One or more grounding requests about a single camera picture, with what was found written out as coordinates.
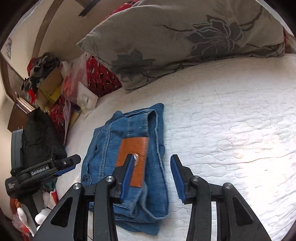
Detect cardboard box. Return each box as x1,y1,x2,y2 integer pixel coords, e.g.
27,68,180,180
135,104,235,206
36,67,63,111

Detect white paper packet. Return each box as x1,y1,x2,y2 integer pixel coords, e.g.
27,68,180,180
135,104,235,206
77,81,98,114

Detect grey floral pillow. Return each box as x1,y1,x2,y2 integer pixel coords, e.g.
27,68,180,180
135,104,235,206
77,1,285,89

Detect pink plastic bag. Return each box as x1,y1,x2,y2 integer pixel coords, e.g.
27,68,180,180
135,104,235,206
59,52,90,103

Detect white quilted mattress cover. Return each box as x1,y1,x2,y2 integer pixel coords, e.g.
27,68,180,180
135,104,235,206
66,54,295,240

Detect dark green clothes pile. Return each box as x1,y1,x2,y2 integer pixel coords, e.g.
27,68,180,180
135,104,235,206
22,108,67,168

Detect white gloved hand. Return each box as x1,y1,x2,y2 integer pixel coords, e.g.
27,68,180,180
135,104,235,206
17,189,59,236

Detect blue denim jeans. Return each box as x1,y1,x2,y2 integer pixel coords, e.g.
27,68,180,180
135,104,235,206
81,103,169,235

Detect red patterned blanket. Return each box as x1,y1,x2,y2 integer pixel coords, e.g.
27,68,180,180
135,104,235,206
49,56,122,141

